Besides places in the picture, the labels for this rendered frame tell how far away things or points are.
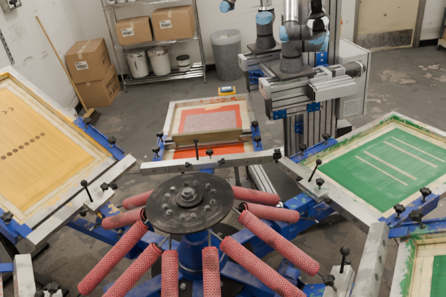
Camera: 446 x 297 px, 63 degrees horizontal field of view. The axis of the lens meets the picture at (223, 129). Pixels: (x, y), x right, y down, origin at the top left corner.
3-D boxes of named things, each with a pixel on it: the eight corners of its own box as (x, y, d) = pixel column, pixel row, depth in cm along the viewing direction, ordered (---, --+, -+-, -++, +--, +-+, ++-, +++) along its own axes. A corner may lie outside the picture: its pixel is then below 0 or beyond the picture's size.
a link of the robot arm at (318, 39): (301, 41, 187) (301, 19, 181) (324, 40, 184) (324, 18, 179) (301, 46, 180) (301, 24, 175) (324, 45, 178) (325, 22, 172)
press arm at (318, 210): (406, 160, 193) (408, 152, 190) (417, 166, 189) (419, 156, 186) (204, 277, 145) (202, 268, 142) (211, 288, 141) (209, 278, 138)
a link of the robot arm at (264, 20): (255, 35, 253) (253, 16, 246) (257, 30, 264) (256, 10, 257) (272, 34, 250) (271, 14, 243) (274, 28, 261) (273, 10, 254)
